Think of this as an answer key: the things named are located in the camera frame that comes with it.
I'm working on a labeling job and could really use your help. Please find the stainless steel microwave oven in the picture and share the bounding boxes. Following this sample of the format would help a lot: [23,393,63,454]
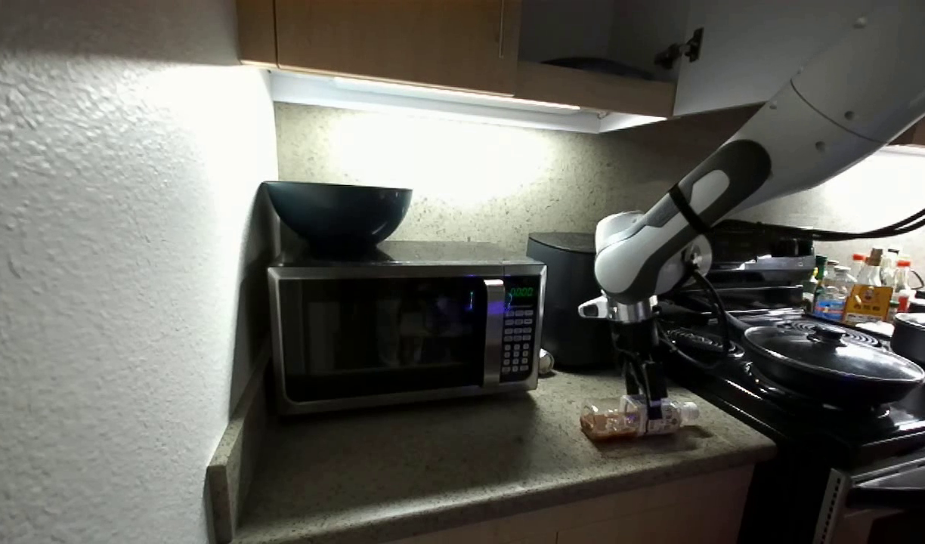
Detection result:
[263,238,551,416]

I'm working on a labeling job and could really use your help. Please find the open cabinet door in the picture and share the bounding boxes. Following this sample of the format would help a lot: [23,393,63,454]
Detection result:
[670,0,859,117]

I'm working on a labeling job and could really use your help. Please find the wooden base cabinet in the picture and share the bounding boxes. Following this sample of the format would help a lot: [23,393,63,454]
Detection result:
[381,459,760,544]

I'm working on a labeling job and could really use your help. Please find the yellow box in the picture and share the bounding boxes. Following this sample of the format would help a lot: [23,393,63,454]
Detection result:
[843,281,895,324]

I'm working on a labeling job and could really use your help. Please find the glass pan lid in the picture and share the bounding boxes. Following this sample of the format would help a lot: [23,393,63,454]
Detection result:
[744,318,925,388]

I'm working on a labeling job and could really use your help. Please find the dark green bottle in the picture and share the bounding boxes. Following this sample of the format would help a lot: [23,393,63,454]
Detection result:
[804,255,831,309]

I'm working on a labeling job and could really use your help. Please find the black air fryer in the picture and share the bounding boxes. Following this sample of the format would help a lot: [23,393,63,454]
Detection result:
[527,228,628,375]

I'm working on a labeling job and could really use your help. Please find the black cooking pot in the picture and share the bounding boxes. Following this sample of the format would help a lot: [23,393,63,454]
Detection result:
[889,309,925,371]

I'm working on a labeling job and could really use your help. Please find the clear bottle blue label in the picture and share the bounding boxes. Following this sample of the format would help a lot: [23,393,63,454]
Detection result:
[812,263,854,326]

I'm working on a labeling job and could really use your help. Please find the black frying pan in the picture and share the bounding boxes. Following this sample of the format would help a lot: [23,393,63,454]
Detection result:
[667,293,925,412]

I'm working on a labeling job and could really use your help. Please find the wooden wall cabinet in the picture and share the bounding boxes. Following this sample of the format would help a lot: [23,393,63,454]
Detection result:
[232,0,679,120]

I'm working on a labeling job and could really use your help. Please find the under-cabinet strip light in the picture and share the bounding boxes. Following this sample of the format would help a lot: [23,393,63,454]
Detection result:
[263,62,667,136]

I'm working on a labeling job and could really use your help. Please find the black cabinet hinge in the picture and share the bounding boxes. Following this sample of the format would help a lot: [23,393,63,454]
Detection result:
[654,25,707,71]

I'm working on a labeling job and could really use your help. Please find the black kitchen stove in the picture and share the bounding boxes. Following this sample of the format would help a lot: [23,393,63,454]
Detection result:
[606,219,925,544]

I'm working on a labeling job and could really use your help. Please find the dark teal bowl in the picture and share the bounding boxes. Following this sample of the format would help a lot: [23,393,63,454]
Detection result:
[263,177,416,256]

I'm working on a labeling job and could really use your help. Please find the red capped sauce bottle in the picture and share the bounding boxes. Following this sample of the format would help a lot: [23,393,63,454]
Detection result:
[892,256,918,313]

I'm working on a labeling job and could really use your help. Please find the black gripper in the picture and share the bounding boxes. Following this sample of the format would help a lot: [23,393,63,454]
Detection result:
[610,318,679,425]

